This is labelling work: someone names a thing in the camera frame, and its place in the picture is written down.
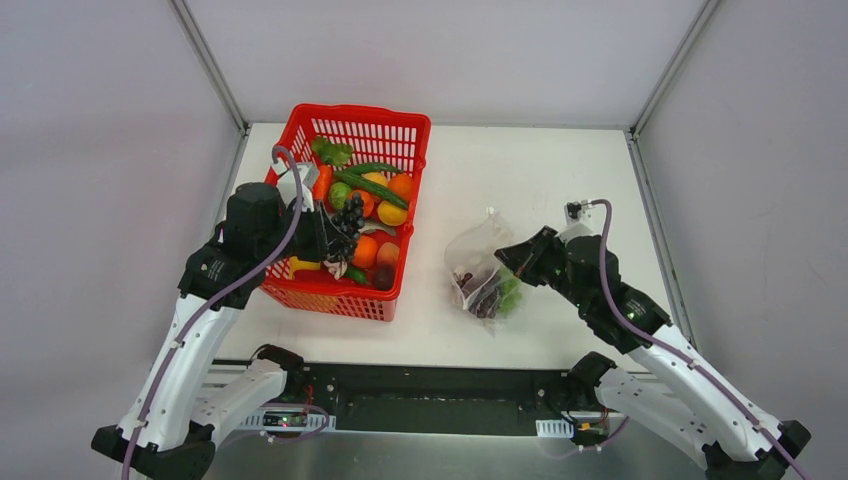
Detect black grape bunch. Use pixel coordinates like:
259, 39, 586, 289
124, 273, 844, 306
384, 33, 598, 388
328, 193, 365, 262

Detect green grape bunch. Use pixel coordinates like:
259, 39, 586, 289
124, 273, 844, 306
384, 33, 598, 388
496, 276, 523, 316

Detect clear zip top bag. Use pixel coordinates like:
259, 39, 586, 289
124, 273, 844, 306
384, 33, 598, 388
443, 207, 526, 337

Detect dark red grape bunch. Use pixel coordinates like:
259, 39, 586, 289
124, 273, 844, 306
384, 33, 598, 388
453, 270, 503, 320

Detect red plastic basket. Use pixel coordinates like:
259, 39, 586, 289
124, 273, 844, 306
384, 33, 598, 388
261, 103, 431, 322

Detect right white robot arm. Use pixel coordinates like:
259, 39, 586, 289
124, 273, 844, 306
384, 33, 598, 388
495, 227, 811, 479

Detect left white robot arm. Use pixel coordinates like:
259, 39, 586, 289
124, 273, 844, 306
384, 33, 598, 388
91, 178, 350, 479

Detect white garlic bulb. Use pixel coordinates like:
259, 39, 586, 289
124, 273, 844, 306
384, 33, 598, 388
323, 260, 348, 280

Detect orange tangerine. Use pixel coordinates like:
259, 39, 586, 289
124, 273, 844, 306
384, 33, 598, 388
351, 235, 379, 269
388, 173, 414, 202

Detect orange carrot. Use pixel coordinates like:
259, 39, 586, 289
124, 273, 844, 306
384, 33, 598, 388
312, 165, 334, 202

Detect peach fruit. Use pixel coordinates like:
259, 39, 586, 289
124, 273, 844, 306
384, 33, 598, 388
375, 242, 400, 268

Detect dark purple plum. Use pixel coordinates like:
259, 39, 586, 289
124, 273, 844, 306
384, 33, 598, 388
371, 265, 395, 291

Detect yellow lemon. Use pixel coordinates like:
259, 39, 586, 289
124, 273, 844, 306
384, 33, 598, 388
377, 201, 408, 227

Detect long green cucumber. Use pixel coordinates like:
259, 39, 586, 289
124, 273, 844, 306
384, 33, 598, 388
333, 171, 409, 209

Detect green bean pod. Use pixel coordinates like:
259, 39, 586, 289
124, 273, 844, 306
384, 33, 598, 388
344, 162, 403, 175

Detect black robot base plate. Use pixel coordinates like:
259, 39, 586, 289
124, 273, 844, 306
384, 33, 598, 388
211, 360, 634, 439

